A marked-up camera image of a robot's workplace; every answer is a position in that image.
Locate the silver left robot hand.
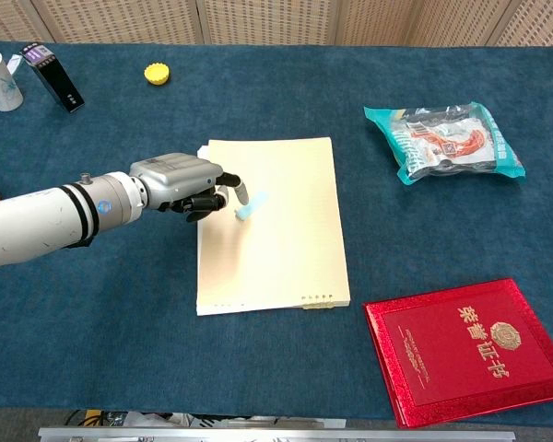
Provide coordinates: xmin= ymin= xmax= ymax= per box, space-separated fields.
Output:
xmin=128 ymin=153 xmax=251 ymax=223

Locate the white paper cup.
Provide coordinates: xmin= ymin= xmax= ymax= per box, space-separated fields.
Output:
xmin=0 ymin=50 xmax=25 ymax=112

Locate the black and purple box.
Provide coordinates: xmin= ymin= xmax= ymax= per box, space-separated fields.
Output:
xmin=18 ymin=42 xmax=86 ymax=114

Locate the teal snack bag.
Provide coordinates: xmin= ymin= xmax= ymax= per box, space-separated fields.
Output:
xmin=363 ymin=101 xmax=527 ymax=186

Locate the beige spiral notebook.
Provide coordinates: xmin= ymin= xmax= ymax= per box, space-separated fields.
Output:
xmin=195 ymin=135 xmax=351 ymax=317

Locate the aluminium frame rail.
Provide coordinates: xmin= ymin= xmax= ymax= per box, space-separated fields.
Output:
xmin=37 ymin=426 xmax=517 ymax=442

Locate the red certificate book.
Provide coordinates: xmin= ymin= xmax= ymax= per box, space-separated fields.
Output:
xmin=362 ymin=277 xmax=553 ymax=429

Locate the yellow bottle cap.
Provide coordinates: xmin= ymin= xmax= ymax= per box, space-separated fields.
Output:
xmin=143 ymin=62 xmax=171 ymax=87

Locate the small blue clip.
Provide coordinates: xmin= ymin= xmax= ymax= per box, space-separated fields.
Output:
xmin=235 ymin=192 xmax=269 ymax=221

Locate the dark blue tablecloth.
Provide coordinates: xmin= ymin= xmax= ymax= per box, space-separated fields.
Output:
xmin=0 ymin=40 xmax=553 ymax=421

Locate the beige woven folding screen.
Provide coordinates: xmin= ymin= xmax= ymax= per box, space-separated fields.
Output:
xmin=0 ymin=0 xmax=553 ymax=48

